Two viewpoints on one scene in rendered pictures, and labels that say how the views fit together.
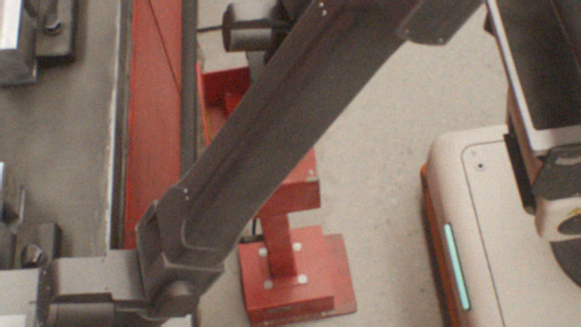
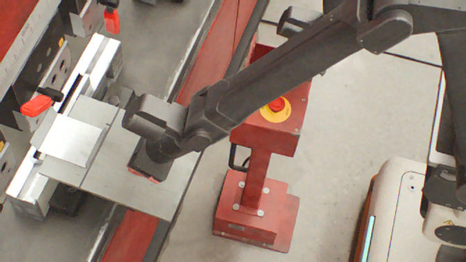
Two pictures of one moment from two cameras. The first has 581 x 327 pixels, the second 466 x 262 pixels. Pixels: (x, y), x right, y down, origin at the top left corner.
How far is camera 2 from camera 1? 0.46 m
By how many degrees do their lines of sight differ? 4
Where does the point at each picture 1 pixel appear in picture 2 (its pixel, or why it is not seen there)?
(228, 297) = (204, 206)
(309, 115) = (304, 66)
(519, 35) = not seen: hidden behind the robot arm
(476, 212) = (395, 215)
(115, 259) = (175, 107)
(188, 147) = not seen: hidden behind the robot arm
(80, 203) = (151, 86)
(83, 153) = (165, 58)
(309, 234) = (277, 186)
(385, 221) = (333, 202)
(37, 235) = (121, 93)
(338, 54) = (329, 41)
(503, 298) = not seen: outside the picture
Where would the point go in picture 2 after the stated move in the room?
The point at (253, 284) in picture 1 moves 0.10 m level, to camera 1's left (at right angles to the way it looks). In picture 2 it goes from (226, 202) to (195, 193)
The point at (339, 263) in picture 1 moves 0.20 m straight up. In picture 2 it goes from (289, 216) to (298, 192)
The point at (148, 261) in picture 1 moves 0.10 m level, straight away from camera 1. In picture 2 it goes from (193, 113) to (184, 59)
